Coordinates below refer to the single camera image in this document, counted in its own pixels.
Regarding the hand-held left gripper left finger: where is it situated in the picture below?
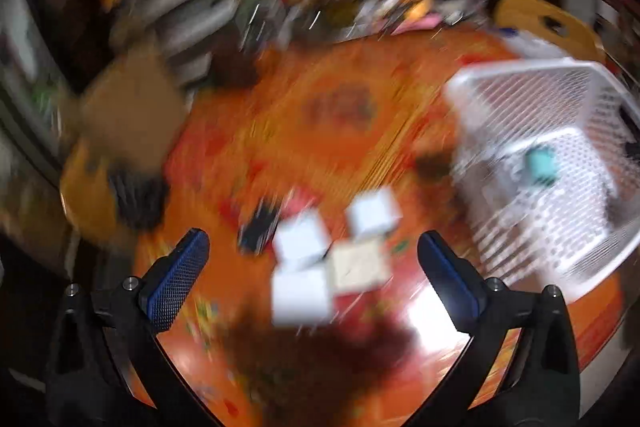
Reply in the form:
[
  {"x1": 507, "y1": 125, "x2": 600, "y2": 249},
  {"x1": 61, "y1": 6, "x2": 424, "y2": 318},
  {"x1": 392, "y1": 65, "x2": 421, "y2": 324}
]
[{"x1": 47, "y1": 228, "x2": 221, "y2": 427}]

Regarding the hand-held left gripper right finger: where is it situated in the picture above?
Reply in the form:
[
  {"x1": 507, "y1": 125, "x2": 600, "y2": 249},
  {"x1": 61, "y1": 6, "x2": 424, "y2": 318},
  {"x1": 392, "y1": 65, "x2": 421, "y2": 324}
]
[{"x1": 400, "y1": 230, "x2": 582, "y2": 427}]

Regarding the white plastic mesh basket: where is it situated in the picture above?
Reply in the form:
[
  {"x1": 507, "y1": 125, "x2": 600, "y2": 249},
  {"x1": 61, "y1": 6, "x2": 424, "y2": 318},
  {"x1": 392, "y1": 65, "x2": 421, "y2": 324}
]
[{"x1": 445, "y1": 59, "x2": 640, "y2": 300}]

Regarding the dark bulky object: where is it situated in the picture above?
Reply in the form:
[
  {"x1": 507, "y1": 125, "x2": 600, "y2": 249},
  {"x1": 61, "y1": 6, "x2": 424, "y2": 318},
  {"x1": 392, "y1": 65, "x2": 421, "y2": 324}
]
[{"x1": 107, "y1": 167, "x2": 172, "y2": 231}]

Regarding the beige flat box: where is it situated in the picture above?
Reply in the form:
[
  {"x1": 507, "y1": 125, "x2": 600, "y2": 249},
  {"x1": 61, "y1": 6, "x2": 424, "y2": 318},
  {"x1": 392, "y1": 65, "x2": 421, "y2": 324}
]
[{"x1": 327, "y1": 243, "x2": 392, "y2": 294}]

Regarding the black small object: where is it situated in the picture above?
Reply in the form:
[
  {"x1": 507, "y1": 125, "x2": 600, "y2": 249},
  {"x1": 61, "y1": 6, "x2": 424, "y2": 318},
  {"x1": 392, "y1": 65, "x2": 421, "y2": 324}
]
[{"x1": 237, "y1": 202, "x2": 281, "y2": 254}]

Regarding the white small box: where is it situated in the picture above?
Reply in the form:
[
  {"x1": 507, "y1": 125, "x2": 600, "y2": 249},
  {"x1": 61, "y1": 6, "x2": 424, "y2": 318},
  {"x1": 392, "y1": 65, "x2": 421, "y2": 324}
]
[
  {"x1": 275, "y1": 212, "x2": 331, "y2": 270},
  {"x1": 346, "y1": 188, "x2": 403, "y2": 238},
  {"x1": 271, "y1": 268, "x2": 334, "y2": 327}
]

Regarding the dark small object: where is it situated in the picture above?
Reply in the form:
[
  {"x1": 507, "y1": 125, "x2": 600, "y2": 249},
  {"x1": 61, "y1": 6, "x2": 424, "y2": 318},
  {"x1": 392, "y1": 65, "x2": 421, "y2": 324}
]
[{"x1": 416, "y1": 151, "x2": 452, "y2": 178}]

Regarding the wooden chair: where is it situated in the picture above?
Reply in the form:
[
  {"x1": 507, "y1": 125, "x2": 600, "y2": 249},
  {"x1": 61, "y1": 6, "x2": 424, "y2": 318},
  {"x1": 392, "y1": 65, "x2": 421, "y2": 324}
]
[
  {"x1": 492, "y1": 0, "x2": 607, "y2": 64},
  {"x1": 59, "y1": 141, "x2": 168, "y2": 250}
]

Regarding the teal small box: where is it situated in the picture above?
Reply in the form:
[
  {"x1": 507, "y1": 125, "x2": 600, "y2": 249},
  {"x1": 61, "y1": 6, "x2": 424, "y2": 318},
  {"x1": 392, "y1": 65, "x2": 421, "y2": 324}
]
[{"x1": 522, "y1": 146, "x2": 559, "y2": 188}]

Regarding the brown cardboard box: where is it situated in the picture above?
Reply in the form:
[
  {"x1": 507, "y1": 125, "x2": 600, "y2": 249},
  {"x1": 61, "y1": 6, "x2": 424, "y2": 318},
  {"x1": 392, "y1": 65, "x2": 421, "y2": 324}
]
[{"x1": 75, "y1": 42, "x2": 189, "y2": 174}]

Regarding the orange printed tablecloth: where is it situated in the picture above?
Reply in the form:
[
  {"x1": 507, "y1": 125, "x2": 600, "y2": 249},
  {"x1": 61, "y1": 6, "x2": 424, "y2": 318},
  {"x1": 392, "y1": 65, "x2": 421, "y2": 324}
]
[{"x1": 127, "y1": 29, "x2": 626, "y2": 427}]

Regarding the pile of colourful packets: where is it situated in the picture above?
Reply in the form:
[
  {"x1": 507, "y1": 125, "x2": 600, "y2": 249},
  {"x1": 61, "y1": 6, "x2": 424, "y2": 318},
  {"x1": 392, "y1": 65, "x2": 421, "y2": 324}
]
[{"x1": 350, "y1": 0, "x2": 493, "y2": 38}]

